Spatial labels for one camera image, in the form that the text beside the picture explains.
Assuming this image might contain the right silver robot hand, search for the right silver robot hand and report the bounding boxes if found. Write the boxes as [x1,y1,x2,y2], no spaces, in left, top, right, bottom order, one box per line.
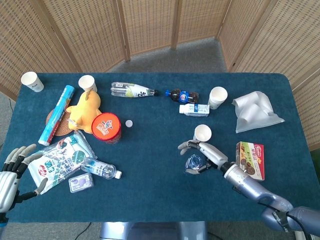
[177,140,230,175]

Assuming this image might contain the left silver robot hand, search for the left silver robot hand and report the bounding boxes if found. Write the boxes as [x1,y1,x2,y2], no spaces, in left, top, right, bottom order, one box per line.
[0,143,49,214]

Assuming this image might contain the clear water bottle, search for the clear water bottle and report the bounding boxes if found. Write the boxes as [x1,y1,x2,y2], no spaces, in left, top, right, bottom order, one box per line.
[184,154,205,173]

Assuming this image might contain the paper cup blue flower print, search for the paper cup blue flower print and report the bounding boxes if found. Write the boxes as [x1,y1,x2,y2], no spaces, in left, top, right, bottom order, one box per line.
[192,124,213,143]

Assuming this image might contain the white milk bottle blue label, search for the white milk bottle blue label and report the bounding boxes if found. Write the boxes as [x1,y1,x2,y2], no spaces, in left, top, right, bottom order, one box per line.
[178,103,210,117]

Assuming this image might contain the Pepsi cola bottle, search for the Pepsi cola bottle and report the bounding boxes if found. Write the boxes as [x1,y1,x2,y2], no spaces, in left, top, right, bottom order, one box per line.
[164,88,200,104]

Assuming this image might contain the capped Aquafina water bottle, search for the capped Aquafina water bottle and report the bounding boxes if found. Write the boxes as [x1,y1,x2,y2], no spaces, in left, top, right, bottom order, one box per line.
[80,156,123,180]

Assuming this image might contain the clear bottle lime label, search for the clear bottle lime label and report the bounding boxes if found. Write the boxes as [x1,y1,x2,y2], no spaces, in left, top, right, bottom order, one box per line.
[110,81,159,99]

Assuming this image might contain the white paper cup grey print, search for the white paper cup grey print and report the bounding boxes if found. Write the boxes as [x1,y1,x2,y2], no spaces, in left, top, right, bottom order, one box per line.
[20,71,45,93]

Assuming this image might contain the red-lidded round container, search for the red-lidded round container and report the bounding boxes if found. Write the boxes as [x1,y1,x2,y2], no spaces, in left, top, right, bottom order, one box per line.
[91,112,122,145]

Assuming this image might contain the plain white paper cup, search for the plain white paper cup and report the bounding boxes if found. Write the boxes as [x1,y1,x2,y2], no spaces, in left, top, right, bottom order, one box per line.
[78,74,98,93]

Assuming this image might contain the red green cookie box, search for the red green cookie box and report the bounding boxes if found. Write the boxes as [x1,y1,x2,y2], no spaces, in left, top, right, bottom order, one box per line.
[235,141,265,181]

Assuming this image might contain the white plastic bag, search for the white plastic bag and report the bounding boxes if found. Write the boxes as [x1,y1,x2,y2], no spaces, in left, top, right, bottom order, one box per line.
[231,90,286,133]

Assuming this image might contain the stacked white paper cups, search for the stacked white paper cups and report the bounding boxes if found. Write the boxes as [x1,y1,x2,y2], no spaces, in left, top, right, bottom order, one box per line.
[207,86,229,110]

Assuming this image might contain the white green snack bag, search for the white green snack bag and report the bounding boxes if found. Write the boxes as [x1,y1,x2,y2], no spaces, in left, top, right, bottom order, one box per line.
[26,129,98,195]

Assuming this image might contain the clear case purple insert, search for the clear case purple insert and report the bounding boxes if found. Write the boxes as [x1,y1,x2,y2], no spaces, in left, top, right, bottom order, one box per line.
[68,172,95,194]

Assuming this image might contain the round woven brown coaster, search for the round woven brown coaster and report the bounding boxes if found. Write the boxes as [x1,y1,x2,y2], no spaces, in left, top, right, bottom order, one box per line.
[45,107,76,137]

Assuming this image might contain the long blue plastic wrap box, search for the long blue plastic wrap box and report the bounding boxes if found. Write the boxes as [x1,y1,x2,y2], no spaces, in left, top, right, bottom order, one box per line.
[37,84,76,147]

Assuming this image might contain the grey robot torso base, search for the grey robot torso base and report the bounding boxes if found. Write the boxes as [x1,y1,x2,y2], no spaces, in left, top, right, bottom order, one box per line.
[99,221,208,240]

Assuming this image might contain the yellow plush toy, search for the yellow plush toy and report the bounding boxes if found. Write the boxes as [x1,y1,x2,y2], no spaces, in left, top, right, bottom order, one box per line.
[65,89,103,133]

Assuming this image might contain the wooden rattan folding screen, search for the wooden rattan folding screen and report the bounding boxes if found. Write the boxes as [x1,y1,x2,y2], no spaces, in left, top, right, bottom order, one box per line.
[0,0,320,151]

